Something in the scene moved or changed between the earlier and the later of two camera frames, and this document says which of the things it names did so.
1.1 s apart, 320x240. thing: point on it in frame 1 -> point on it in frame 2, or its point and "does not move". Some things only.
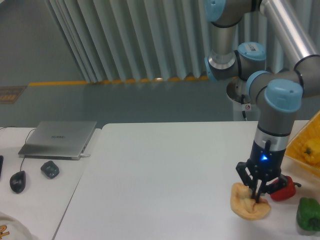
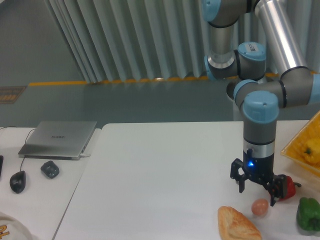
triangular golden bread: [243, 204] -> [234, 225]
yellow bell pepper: [311, 151] does not move
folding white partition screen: [114, 40] does not move
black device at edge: [1, 161] does not move
